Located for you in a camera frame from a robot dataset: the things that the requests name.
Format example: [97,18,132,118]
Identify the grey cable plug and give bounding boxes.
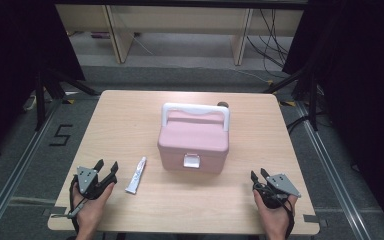
[51,199,89,220]

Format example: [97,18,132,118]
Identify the white ointment tube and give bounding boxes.
[124,156,148,195]

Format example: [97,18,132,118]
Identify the black metal stand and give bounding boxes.
[34,66,100,132]
[263,62,320,133]

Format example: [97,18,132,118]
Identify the bundle of black floor cables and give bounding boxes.
[245,8,290,80]

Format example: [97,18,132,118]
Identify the metal floor rail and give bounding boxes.
[295,100,372,240]
[0,99,65,240]

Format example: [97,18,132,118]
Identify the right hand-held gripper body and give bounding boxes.
[253,172,302,210]

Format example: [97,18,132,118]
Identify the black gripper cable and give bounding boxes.
[252,182,296,239]
[68,174,83,234]

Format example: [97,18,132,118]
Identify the pink storage box white handle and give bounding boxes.
[157,102,231,174]

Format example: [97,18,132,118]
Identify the beige wooden shelf unit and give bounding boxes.
[55,3,305,66]

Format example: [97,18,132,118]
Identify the person's left hand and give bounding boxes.
[72,182,116,231]

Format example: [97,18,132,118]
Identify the white floor cable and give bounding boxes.
[229,67,272,84]

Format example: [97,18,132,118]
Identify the person's right hand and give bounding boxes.
[253,190,298,234]

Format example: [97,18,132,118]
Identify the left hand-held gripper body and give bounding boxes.
[70,165,118,201]

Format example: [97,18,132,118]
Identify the black tape piece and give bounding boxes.
[42,206,68,218]
[302,214,328,228]

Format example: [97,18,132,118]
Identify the black curtain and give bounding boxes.
[282,0,384,236]
[0,0,86,163]

